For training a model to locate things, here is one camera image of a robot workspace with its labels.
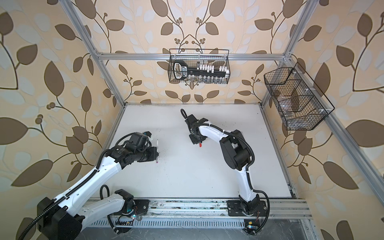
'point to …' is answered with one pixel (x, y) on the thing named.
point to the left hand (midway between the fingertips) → (159, 153)
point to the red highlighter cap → (200, 145)
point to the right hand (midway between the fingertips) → (198, 140)
